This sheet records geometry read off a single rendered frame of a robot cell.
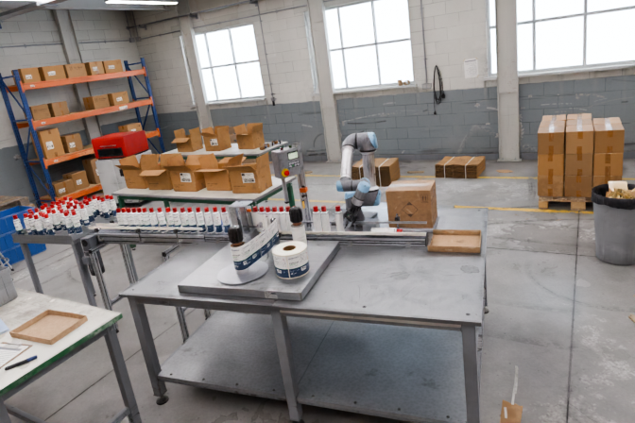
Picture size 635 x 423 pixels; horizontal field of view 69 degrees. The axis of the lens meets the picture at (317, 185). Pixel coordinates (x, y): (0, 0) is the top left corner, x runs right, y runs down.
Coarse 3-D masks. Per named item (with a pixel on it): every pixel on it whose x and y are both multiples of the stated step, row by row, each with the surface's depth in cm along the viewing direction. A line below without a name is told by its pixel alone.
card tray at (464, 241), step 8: (440, 232) 304; (448, 232) 302; (456, 232) 300; (464, 232) 298; (472, 232) 296; (480, 232) 290; (432, 240) 298; (440, 240) 296; (448, 240) 294; (456, 240) 293; (464, 240) 291; (472, 240) 290; (480, 240) 282; (432, 248) 282; (440, 248) 280; (448, 248) 278; (456, 248) 276; (464, 248) 275; (472, 248) 273
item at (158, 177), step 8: (160, 160) 575; (152, 168) 564; (160, 168) 576; (144, 176) 538; (152, 176) 550; (160, 176) 545; (168, 176) 542; (152, 184) 554; (160, 184) 550; (168, 184) 544
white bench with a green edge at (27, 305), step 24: (0, 312) 290; (24, 312) 286; (72, 312) 277; (96, 312) 273; (0, 336) 260; (72, 336) 250; (96, 336) 260; (48, 360) 231; (120, 360) 272; (0, 384) 216; (24, 384) 226; (120, 384) 275; (0, 408) 216
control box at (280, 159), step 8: (272, 152) 318; (280, 152) 314; (272, 160) 321; (280, 160) 314; (296, 160) 321; (280, 168) 316; (288, 168) 319; (296, 168) 322; (280, 176) 318; (288, 176) 320
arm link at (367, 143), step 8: (360, 136) 327; (368, 136) 325; (360, 144) 327; (368, 144) 325; (376, 144) 327; (360, 152) 330; (368, 152) 327; (368, 160) 330; (368, 168) 331; (368, 176) 332; (376, 192) 335; (368, 200) 335; (376, 200) 334
